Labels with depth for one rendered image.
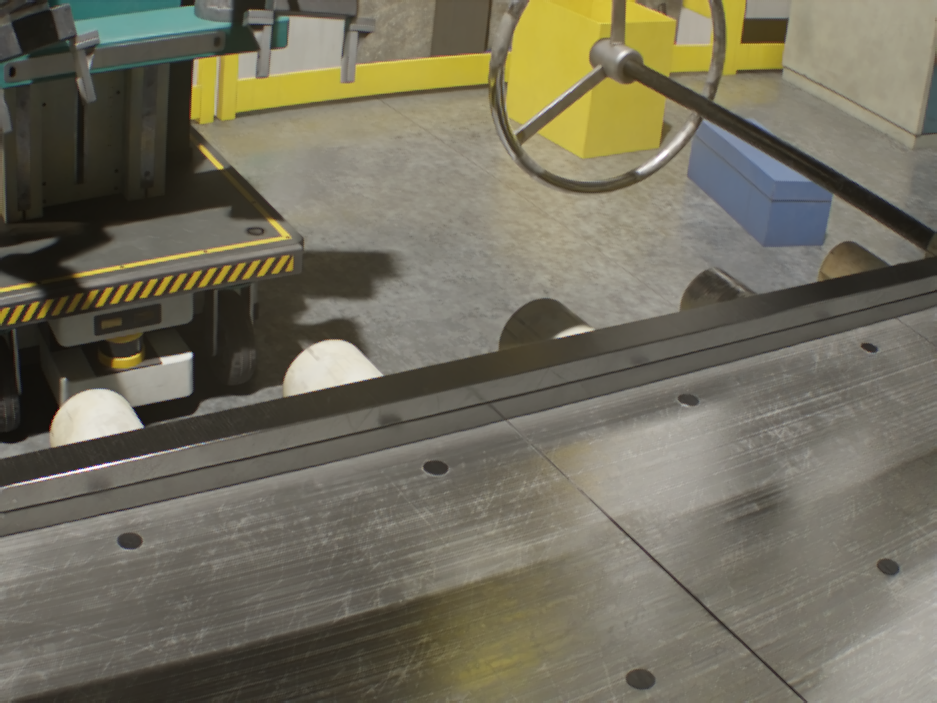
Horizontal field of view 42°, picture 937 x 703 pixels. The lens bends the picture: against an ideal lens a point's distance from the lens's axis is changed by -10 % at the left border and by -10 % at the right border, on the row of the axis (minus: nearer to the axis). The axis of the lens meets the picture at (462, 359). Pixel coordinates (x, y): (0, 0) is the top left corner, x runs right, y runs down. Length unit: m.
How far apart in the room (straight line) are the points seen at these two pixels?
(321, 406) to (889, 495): 0.33
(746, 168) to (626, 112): 0.50
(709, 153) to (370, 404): 3.00
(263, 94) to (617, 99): 1.03
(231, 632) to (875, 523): 0.36
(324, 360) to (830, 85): 4.08
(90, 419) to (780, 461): 0.42
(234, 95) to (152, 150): 1.37
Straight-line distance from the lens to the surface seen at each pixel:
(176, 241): 2.35
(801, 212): 3.44
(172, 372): 2.37
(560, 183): 1.71
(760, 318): 0.85
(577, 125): 3.77
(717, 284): 1.06
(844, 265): 1.17
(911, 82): 4.58
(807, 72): 4.93
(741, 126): 1.52
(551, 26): 3.81
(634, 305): 2.98
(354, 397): 0.70
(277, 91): 3.91
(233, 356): 2.44
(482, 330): 2.78
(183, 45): 2.23
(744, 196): 3.50
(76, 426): 0.81
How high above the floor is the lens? 1.33
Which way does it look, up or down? 30 degrees down
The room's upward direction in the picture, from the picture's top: 6 degrees clockwise
